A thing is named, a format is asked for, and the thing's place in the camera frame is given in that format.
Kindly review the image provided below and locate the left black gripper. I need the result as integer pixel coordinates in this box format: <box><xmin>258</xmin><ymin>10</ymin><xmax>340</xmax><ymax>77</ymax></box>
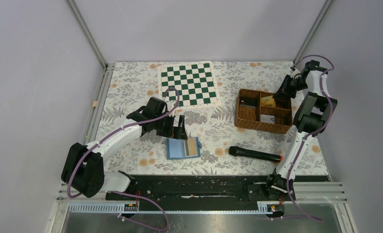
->
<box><xmin>154</xmin><ymin>113</ymin><xmax>187</xmax><ymax>140</ymax></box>

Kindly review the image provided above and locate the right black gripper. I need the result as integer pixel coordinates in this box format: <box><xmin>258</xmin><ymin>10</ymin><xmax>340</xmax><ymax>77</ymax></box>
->
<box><xmin>272</xmin><ymin>74</ymin><xmax>308</xmax><ymax>100</ymax></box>

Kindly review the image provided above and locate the blue card holder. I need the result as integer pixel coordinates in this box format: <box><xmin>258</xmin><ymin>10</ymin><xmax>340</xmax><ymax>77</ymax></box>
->
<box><xmin>166</xmin><ymin>138</ymin><xmax>202</xmax><ymax>160</ymax></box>

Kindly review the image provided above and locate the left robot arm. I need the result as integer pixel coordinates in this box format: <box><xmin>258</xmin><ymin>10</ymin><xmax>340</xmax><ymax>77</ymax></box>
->
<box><xmin>61</xmin><ymin>97</ymin><xmax>187</xmax><ymax>200</ymax></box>

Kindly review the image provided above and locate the gold card in basket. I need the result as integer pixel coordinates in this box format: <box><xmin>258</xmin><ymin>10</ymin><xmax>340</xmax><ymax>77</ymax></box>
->
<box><xmin>261</xmin><ymin>98</ymin><xmax>276</xmax><ymax>108</ymax></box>

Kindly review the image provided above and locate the white card in basket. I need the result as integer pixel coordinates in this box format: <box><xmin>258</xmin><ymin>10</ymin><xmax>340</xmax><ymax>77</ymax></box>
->
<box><xmin>260</xmin><ymin>114</ymin><xmax>275</xmax><ymax>124</ymax></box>

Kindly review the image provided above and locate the black card in basket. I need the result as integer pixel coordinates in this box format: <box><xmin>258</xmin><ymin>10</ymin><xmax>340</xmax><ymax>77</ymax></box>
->
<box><xmin>239</xmin><ymin>97</ymin><xmax>258</xmax><ymax>108</ymax></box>

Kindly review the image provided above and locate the brown wicker basket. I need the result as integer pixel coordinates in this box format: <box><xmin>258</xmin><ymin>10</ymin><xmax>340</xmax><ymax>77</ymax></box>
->
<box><xmin>234</xmin><ymin>89</ymin><xmax>293</xmax><ymax>134</ymax></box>

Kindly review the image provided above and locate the green white chessboard mat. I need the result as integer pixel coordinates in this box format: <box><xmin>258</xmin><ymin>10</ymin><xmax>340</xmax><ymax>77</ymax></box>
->
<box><xmin>157</xmin><ymin>61</ymin><xmax>221</xmax><ymax>110</ymax></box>

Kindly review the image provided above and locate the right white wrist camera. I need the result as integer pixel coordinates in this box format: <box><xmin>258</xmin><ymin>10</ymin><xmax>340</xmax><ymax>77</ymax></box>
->
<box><xmin>290</xmin><ymin>67</ymin><xmax>301</xmax><ymax>79</ymax></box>

